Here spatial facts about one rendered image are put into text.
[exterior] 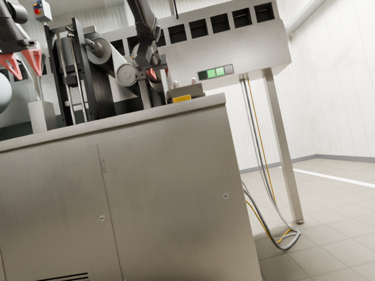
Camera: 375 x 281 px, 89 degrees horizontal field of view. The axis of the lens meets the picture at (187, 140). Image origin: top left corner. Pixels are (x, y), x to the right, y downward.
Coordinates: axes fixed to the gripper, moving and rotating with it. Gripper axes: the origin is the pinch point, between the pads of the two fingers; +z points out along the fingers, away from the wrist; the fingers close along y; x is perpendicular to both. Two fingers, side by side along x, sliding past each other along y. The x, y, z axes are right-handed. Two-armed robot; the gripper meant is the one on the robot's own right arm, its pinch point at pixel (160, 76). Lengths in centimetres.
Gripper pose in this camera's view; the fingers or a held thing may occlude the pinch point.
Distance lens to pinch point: 99.7
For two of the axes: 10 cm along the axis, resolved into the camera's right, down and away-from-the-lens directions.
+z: 1.8, 4.6, 8.7
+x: -1.2, -8.7, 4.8
